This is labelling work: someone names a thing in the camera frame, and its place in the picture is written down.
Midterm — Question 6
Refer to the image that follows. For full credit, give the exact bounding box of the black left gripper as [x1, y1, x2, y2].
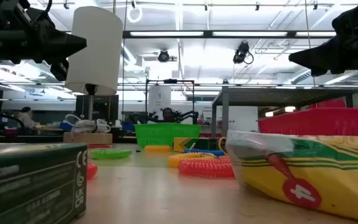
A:
[0, 11, 88, 82]

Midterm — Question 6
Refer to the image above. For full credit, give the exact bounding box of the red plastic basket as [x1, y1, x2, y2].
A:
[257, 108, 358, 138]

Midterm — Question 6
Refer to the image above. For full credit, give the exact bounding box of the green coil wristband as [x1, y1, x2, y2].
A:
[89, 148, 133, 161]

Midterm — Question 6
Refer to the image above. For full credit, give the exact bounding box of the plastic-wrapped Crayola crayon pack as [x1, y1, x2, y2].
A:
[225, 129, 358, 224]

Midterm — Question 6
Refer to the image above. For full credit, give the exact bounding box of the yellow rubber band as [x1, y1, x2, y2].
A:
[218, 136, 227, 155]

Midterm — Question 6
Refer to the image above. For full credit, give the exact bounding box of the dark green cardboard box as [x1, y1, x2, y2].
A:
[0, 142, 89, 224]

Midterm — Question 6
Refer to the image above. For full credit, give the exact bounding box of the blue coil wristband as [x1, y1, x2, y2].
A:
[183, 149, 226, 157]

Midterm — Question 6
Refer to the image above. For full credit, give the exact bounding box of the yellow green Crayola crayon box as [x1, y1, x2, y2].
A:
[172, 137, 223, 154]

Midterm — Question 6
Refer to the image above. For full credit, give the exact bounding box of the white shade table lamp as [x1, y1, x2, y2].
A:
[63, 6, 124, 146]

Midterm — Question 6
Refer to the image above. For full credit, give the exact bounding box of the red storage bin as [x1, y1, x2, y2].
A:
[308, 99, 347, 109]

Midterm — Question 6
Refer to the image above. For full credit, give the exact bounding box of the black monitor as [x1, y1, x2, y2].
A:
[75, 94, 120, 125]

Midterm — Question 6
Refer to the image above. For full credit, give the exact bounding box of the person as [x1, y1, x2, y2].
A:
[161, 107, 176, 123]
[17, 106, 39, 130]

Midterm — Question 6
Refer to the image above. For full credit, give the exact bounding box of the long ceiling light fixture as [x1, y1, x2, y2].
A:
[122, 29, 337, 39]

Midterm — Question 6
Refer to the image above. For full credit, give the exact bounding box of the green plastic basket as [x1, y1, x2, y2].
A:
[134, 123, 203, 148]

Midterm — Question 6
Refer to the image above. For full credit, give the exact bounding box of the white bundled lamp cord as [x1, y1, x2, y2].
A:
[64, 113, 112, 134]

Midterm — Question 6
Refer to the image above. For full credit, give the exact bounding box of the black ceiling-mounted camera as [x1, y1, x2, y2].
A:
[232, 40, 255, 65]
[157, 49, 171, 63]

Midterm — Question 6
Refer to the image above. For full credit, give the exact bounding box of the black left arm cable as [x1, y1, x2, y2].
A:
[0, 111, 22, 135]

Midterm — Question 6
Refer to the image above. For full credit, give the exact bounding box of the white hanging cable loop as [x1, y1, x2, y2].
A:
[126, 6, 143, 24]

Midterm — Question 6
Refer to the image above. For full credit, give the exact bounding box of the black background rig frame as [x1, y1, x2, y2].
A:
[145, 78, 196, 123]

